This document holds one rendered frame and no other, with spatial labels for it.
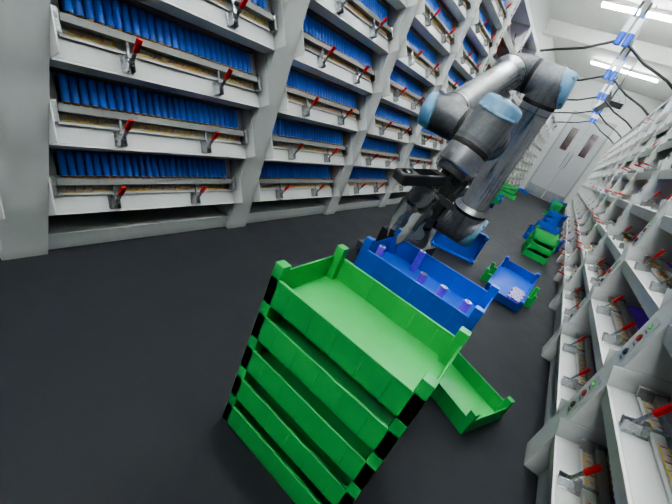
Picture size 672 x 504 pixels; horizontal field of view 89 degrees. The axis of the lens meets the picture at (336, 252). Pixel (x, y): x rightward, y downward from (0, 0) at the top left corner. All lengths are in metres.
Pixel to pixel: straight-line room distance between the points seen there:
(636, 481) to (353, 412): 0.45
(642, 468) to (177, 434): 0.81
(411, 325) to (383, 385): 0.20
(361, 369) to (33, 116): 0.89
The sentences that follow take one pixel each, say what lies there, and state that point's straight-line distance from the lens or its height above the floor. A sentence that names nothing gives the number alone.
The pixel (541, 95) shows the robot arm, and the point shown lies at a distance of 1.45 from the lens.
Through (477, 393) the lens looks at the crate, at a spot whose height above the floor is 0.00.
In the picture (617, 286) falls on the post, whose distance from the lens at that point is 1.69.
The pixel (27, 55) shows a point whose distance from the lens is 1.02.
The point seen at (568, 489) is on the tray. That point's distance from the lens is 0.99.
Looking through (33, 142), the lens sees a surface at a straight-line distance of 1.07.
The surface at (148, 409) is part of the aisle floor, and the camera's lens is 0.84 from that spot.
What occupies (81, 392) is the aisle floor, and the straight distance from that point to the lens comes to 0.87.
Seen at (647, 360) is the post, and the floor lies 0.42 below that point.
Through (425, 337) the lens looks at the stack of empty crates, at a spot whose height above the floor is 0.34.
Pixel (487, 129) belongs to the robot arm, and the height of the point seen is 0.71.
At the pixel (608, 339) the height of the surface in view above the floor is 0.34.
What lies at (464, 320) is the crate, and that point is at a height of 0.36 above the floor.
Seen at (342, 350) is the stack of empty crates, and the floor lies 0.35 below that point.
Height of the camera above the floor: 0.68
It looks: 25 degrees down
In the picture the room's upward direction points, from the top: 23 degrees clockwise
